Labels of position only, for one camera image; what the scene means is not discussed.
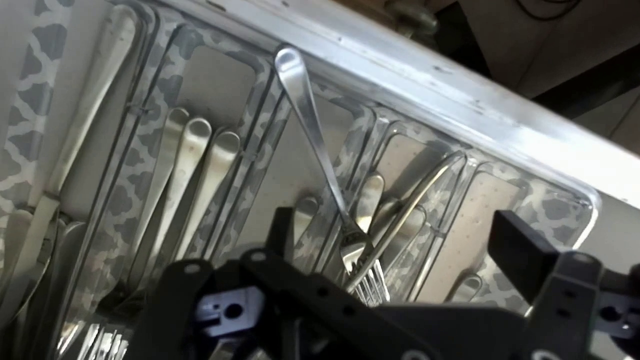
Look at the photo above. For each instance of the white drawer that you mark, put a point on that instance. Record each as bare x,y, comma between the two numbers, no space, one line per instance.
259,306

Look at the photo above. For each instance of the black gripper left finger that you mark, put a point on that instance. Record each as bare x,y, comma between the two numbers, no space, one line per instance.
281,234

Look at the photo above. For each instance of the clear cutlery tray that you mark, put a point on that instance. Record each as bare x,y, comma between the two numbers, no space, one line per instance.
230,82

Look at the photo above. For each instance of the silver butter knife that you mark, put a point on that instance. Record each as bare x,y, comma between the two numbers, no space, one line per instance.
26,232

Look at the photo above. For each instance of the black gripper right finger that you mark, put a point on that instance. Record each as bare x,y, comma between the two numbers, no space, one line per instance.
521,252

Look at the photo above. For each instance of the silver fork in tray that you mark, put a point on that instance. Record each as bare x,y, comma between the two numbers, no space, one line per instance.
163,169
218,160
193,144

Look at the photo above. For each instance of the silver fork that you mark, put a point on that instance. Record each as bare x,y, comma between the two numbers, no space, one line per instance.
163,169
295,80
218,160
193,144

